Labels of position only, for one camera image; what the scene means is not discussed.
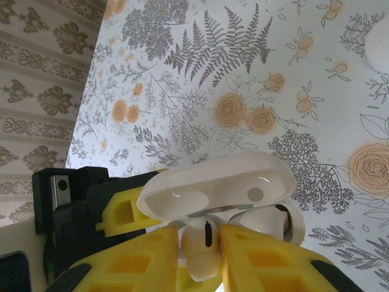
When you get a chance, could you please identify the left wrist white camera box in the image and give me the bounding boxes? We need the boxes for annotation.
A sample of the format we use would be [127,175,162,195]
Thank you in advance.
[0,218,46,292]

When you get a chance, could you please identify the white wireless earbud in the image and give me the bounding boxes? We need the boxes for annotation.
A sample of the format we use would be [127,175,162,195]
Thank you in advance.
[181,214,222,282]

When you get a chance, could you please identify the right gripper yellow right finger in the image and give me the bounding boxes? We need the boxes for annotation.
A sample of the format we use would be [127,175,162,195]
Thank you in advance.
[218,224,352,292]

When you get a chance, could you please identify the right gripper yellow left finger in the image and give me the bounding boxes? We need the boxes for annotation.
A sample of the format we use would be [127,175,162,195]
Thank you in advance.
[48,226,179,292]

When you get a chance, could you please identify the white oval earbud case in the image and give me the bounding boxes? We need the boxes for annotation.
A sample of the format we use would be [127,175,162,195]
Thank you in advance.
[363,23,389,74]

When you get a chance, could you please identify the white rectangular earbud case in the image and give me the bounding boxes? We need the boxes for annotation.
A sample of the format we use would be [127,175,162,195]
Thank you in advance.
[136,151,305,270]

